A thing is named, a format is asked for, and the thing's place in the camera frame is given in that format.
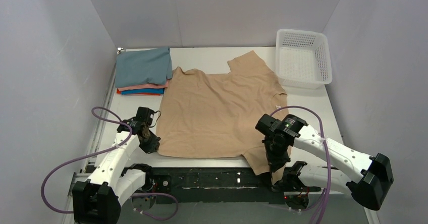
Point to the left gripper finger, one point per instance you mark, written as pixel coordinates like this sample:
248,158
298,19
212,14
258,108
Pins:
154,142
146,147

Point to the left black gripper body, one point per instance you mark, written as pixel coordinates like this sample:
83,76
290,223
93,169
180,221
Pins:
150,143

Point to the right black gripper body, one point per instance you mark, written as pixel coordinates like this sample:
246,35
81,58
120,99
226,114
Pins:
276,157

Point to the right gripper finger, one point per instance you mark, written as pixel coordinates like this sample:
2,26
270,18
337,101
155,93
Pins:
284,158
274,161

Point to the beige t shirt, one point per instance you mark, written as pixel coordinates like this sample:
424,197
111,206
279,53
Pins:
214,115

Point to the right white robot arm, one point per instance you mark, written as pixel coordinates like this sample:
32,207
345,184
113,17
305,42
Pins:
367,179

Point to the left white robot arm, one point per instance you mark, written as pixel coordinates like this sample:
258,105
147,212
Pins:
100,197

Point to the folded blue t shirt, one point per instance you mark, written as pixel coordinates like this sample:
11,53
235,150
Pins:
143,91

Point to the folded pink t shirt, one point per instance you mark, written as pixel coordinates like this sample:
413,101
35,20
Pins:
144,86

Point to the folded orange t shirt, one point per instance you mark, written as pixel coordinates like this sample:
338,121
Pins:
133,93

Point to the folded grey-blue t shirt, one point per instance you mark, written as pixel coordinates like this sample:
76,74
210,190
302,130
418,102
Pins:
153,66

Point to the white plastic basket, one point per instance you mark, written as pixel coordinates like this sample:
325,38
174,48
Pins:
302,59

